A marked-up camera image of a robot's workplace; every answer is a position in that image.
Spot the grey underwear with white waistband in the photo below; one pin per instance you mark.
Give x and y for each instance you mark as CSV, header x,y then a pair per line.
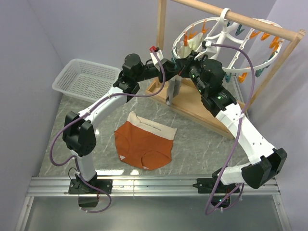
x,y
173,89

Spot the pale yellow hanging underwear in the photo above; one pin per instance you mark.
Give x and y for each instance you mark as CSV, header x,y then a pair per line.
x,y
190,45

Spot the orange underwear with beige waistband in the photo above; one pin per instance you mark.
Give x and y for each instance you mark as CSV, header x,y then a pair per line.
x,y
143,143

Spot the wooden clothes rack with tray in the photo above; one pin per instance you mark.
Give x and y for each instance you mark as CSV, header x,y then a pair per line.
x,y
188,101

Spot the white plastic perforated basket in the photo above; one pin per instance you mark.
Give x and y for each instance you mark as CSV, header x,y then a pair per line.
x,y
85,80

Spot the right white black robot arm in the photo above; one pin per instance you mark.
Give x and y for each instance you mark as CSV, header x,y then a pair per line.
x,y
265,161

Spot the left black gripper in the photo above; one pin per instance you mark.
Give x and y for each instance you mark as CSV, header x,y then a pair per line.
x,y
170,70

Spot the aluminium mounting rail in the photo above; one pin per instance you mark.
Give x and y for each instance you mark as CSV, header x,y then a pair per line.
x,y
132,185

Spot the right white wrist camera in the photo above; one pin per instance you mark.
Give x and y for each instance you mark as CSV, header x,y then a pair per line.
x,y
209,46

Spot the white oval clip hanger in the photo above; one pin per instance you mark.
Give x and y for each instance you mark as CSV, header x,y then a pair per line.
x,y
223,31

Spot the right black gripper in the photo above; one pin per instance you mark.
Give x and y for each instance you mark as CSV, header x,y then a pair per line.
x,y
185,64

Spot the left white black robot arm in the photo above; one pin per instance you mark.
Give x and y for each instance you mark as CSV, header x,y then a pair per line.
x,y
79,128

